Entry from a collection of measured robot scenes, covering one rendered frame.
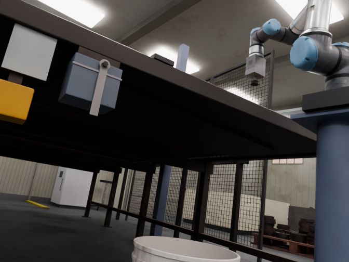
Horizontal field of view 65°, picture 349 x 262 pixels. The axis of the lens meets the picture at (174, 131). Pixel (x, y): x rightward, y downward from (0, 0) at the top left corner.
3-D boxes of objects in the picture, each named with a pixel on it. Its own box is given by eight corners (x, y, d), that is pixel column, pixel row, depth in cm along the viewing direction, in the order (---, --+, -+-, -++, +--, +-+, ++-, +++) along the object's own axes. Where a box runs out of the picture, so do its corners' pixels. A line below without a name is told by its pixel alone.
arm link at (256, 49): (246, 49, 151) (256, 54, 155) (245, 56, 150) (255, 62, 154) (257, 43, 145) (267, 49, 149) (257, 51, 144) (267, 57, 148)
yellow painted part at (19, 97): (26, 120, 64) (51, 31, 70) (-20, 109, 60) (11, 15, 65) (23, 125, 71) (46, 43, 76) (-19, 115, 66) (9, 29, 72)
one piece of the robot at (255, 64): (253, 59, 157) (251, 86, 153) (242, 53, 152) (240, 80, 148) (267, 53, 149) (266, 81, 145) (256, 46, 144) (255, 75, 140)
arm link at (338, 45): (368, 77, 104) (366, 45, 107) (339, 69, 100) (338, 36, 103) (340, 88, 115) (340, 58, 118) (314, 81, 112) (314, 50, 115)
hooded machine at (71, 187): (78, 207, 637) (91, 150, 669) (89, 210, 594) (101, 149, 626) (48, 204, 596) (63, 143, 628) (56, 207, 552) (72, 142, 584)
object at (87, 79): (115, 120, 75) (127, 60, 79) (62, 105, 68) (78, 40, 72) (101, 126, 84) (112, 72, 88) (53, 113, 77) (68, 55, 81)
